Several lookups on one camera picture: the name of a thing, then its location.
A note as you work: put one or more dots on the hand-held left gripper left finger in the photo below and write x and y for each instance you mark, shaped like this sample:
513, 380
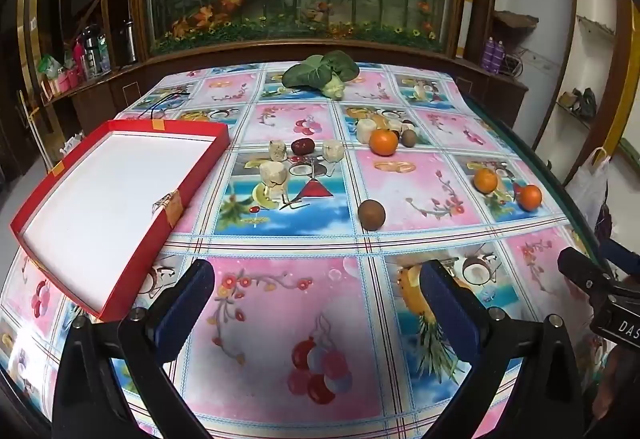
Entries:
185, 299

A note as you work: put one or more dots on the dark shoe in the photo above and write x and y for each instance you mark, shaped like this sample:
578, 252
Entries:
587, 103

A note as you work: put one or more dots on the green plastic bottle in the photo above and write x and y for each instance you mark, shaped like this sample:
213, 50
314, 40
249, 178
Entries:
103, 53

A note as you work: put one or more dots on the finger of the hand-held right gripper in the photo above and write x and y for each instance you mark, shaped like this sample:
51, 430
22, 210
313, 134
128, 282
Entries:
622, 253
580, 269

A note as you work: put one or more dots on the black thermos flask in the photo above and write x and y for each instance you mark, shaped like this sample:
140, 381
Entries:
90, 51

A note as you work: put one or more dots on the red cardboard box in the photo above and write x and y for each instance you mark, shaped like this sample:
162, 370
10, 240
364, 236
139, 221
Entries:
100, 194

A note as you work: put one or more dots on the white plastic bag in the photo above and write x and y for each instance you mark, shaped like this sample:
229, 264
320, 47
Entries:
592, 184

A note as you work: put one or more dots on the tan shoe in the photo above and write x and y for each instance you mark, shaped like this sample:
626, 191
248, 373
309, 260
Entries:
566, 99

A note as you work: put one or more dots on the dark wooden cabinet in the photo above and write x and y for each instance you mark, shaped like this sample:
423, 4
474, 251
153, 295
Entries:
100, 99

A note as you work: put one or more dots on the pink bottle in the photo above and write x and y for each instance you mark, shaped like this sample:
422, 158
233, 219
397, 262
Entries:
77, 61

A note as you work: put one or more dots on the silver thermos flask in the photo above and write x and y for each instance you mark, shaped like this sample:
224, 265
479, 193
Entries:
129, 41

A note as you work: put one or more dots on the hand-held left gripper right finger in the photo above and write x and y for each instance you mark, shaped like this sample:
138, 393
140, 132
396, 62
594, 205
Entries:
445, 304

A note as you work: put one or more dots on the green bok choy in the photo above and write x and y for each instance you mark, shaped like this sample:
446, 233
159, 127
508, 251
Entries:
320, 71

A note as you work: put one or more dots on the brown wooden wall shelf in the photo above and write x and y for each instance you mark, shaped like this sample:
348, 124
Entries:
515, 19

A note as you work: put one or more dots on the dark purple bag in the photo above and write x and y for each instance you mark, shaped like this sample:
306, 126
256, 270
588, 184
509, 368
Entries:
603, 224

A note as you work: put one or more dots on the orange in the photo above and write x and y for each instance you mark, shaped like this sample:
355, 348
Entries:
384, 142
530, 197
485, 180

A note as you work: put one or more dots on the beige corn cob piece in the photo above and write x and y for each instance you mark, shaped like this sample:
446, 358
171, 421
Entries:
333, 150
366, 129
276, 150
272, 174

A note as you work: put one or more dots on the dark red plum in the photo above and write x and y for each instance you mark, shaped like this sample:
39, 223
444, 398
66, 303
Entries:
301, 146

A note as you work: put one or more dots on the pink cup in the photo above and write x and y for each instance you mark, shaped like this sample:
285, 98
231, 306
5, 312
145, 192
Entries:
63, 81
74, 79

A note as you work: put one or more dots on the green snack bag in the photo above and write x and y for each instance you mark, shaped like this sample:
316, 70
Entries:
48, 66

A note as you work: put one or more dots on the large brown kiwi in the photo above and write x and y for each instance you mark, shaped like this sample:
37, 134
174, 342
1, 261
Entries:
371, 215

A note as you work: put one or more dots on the small brown kiwi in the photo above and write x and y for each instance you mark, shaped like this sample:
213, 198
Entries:
408, 137

